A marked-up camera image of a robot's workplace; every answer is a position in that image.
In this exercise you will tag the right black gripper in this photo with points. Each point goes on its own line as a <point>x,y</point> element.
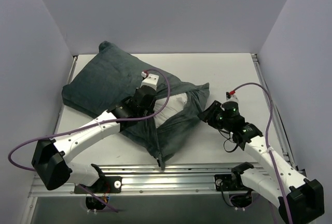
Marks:
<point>210,112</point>

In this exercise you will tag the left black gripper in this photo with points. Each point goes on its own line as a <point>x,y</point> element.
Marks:
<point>149,102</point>

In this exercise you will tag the white pillow insert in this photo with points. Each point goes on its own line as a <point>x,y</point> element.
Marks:
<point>175,104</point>

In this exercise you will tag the zebra and grey pillowcase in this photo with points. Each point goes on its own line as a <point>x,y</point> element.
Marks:
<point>113,75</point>

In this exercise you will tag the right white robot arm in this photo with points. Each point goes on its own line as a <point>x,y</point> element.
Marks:
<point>298,199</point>

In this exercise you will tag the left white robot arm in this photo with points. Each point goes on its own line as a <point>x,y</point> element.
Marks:
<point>52,159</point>

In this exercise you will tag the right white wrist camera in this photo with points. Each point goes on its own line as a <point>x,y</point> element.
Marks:
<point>231,97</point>

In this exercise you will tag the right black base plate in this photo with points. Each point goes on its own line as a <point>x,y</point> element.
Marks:
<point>224,182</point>

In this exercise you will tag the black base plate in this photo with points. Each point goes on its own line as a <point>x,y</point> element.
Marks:
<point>114,183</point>
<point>224,182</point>

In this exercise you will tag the aluminium front rail frame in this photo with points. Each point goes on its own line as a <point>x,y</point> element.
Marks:
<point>181,193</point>

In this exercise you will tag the left side aluminium rail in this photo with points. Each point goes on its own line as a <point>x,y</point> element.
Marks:
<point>69,79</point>

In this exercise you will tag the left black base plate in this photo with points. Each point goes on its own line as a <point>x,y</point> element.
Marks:
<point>114,183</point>

